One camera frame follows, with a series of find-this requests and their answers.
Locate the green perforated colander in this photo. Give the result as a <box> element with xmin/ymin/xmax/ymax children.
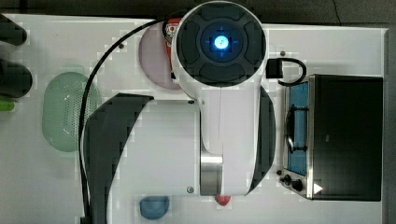
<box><xmin>42</xmin><ymin>68</ymin><xmax>89</xmax><ymax>153</ymax></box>

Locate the lime green cup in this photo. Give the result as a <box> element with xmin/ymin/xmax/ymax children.
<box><xmin>0</xmin><ymin>99</ymin><xmax>15</xmax><ymax>112</ymax></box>

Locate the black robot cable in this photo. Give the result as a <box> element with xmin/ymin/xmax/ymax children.
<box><xmin>78</xmin><ymin>19</ymin><xmax>163</xmax><ymax>224</ymax></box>

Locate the lilac round plate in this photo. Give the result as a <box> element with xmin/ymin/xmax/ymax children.
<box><xmin>138</xmin><ymin>21</ymin><xmax>180</xmax><ymax>90</ymax></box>

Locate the black toaster oven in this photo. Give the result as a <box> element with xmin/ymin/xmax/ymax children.
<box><xmin>279</xmin><ymin>75</ymin><xmax>383</xmax><ymax>202</ymax></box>

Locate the red ketchup bottle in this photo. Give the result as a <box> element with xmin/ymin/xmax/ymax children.
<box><xmin>162</xmin><ymin>18</ymin><xmax>181</xmax><ymax>83</ymax></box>

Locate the blue cup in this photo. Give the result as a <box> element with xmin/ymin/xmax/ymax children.
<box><xmin>139</xmin><ymin>196</ymin><xmax>170</xmax><ymax>220</ymax></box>

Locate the black cable connector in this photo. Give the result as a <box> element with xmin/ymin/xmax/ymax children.
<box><xmin>265</xmin><ymin>58</ymin><xmax>307</xmax><ymax>87</ymax></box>

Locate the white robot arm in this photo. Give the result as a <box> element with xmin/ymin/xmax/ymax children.
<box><xmin>81</xmin><ymin>1</ymin><xmax>276</xmax><ymax>224</ymax></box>

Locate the red toy strawberry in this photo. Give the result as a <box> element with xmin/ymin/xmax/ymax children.
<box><xmin>215</xmin><ymin>195</ymin><xmax>232</xmax><ymax>206</ymax></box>

